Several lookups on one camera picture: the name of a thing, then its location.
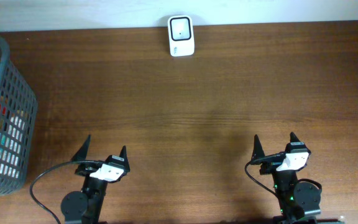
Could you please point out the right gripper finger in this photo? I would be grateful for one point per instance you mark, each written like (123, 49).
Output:
(258, 152)
(293, 137)

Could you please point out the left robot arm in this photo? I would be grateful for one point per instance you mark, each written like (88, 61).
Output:
(84, 206)

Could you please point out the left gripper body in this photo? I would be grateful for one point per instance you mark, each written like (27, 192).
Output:
(86, 169)

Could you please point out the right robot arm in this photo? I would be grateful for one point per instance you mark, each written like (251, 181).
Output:
(298, 198)

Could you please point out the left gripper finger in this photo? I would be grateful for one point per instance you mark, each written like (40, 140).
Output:
(81, 154)
(123, 154)

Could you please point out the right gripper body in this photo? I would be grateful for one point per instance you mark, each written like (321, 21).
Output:
(270, 162)

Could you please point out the grey plastic mesh basket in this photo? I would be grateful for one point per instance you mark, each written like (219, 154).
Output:
(18, 109)

